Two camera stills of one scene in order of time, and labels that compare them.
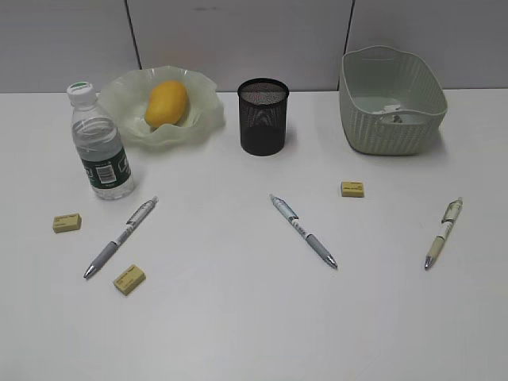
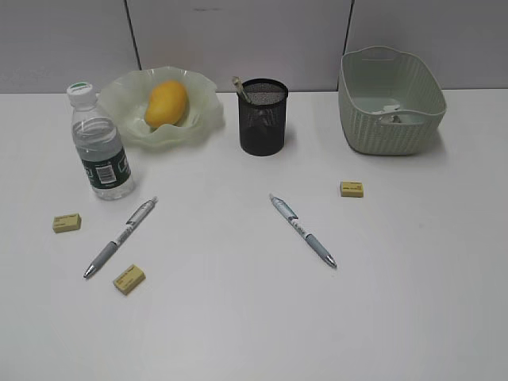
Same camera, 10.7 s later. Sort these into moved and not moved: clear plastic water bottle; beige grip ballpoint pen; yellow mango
Moved: beige grip ballpoint pen
Not moved: yellow mango; clear plastic water bottle
